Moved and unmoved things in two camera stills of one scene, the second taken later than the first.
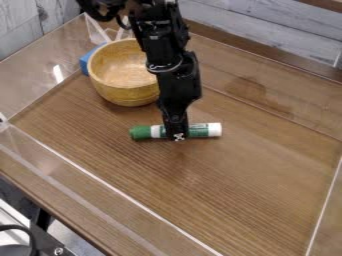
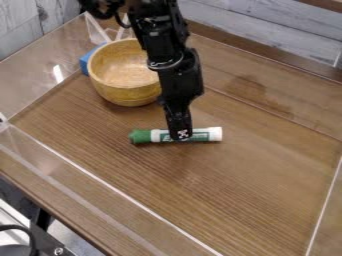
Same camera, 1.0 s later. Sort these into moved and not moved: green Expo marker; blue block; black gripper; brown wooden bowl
Moved: green Expo marker
Not moved: black gripper; brown wooden bowl; blue block
